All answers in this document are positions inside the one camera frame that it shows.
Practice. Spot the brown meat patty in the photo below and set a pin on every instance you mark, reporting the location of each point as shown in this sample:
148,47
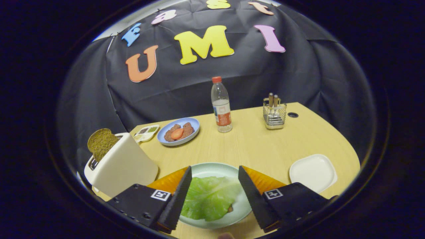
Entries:
188,128
168,135

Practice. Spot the clear bottle with red cap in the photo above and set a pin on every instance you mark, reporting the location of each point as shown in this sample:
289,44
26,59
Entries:
221,113

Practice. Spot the black backdrop cloth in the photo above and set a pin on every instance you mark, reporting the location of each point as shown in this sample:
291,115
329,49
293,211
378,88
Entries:
186,83

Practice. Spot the white square plate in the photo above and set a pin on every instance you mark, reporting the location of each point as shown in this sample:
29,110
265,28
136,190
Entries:
312,172

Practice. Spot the blue round plate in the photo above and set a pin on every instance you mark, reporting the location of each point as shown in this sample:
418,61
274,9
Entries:
166,141

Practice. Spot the green lettuce leaf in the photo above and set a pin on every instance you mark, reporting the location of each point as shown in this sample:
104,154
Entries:
209,199

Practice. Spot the white toaster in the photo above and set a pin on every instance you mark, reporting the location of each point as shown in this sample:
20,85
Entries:
126,169

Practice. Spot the pale green round plate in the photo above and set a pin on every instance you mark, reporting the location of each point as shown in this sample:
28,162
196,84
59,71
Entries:
212,169

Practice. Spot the white condiment tray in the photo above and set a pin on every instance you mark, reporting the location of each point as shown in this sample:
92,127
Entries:
146,132

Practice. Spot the red tomato slice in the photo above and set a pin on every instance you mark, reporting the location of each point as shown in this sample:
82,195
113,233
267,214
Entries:
177,133

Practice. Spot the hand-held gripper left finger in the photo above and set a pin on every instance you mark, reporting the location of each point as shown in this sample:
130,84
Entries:
177,199

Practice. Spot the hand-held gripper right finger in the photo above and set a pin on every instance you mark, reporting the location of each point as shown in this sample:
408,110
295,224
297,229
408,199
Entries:
252,199

